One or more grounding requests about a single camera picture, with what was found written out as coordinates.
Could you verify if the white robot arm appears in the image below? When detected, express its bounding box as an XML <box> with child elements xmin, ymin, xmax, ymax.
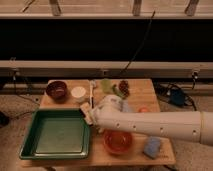
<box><xmin>80</xmin><ymin>95</ymin><xmax>213</xmax><ymax>146</ymax></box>

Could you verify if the white paper cup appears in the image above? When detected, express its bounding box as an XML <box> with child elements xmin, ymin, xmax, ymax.
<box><xmin>71</xmin><ymin>86</ymin><xmax>86</xmax><ymax>103</ymax></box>

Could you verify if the green plastic cup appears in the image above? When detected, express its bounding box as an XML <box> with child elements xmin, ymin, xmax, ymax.
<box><xmin>101</xmin><ymin>79</ymin><xmax>113</xmax><ymax>94</ymax></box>

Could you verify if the green plastic tray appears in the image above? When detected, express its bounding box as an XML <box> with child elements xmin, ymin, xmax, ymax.
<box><xmin>19</xmin><ymin>109</ymin><xmax>90</xmax><ymax>160</ymax></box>

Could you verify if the green pepper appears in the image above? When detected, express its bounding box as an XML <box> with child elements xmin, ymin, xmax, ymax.
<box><xmin>112</xmin><ymin>84</ymin><xmax>125</xmax><ymax>99</ymax></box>

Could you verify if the dark red bowl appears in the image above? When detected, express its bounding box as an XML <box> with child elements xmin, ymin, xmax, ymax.
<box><xmin>46</xmin><ymin>81</ymin><xmax>67</xmax><ymax>100</ymax></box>

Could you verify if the red grapes bunch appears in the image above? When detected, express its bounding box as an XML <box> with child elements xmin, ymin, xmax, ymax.
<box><xmin>119</xmin><ymin>80</ymin><xmax>129</xmax><ymax>97</ymax></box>

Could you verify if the orange bowl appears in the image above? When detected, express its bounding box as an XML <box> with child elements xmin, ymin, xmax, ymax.
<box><xmin>103</xmin><ymin>130</ymin><xmax>133</xmax><ymax>155</ymax></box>

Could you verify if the wooden table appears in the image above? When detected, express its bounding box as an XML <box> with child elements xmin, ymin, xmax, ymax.
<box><xmin>21</xmin><ymin>79</ymin><xmax>176</xmax><ymax>168</ymax></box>

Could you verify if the orange tomato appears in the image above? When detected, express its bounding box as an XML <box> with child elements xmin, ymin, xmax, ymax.
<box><xmin>138</xmin><ymin>107</ymin><xmax>150</xmax><ymax>113</ymax></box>

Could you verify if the blue sponge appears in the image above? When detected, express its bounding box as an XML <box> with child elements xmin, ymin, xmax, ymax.
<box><xmin>143</xmin><ymin>136</ymin><xmax>161</xmax><ymax>159</ymax></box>

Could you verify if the white handled brush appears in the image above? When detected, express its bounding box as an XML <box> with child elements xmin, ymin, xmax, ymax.
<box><xmin>89</xmin><ymin>80</ymin><xmax>96</xmax><ymax>108</ymax></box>

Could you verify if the black hanging cable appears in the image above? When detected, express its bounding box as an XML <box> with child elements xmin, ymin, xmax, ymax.
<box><xmin>118</xmin><ymin>9</ymin><xmax>157</xmax><ymax>78</ymax></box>

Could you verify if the black cable on floor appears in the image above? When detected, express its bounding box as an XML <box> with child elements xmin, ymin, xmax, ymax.
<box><xmin>154</xmin><ymin>71</ymin><xmax>201</xmax><ymax>111</ymax></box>

